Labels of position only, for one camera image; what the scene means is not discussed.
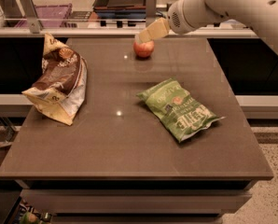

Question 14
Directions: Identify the middle metal railing post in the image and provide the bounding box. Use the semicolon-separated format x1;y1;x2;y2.
146;0;157;26

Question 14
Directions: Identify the metal railing post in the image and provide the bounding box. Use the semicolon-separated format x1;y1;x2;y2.
17;0;42;34
146;0;157;26

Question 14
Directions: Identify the red apple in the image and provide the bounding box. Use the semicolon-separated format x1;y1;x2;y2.
133;41;155;58

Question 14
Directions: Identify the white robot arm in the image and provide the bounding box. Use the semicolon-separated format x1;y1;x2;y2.
135;0;278;55

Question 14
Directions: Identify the brown and white snack bag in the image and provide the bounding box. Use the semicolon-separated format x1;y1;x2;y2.
22;34;87;125

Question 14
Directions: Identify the green chip bag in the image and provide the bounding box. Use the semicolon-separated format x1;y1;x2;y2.
136;78;222;143

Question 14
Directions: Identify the dark tray stack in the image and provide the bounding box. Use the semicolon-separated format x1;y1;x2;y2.
92;0;146;20

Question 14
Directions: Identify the purple plastic crate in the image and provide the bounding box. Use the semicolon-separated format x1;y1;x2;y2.
15;4;72;28

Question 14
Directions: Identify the left metal railing post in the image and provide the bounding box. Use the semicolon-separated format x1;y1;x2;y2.
17;0;42;34

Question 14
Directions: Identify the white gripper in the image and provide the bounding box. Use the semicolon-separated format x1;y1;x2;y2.
135;0;195;44

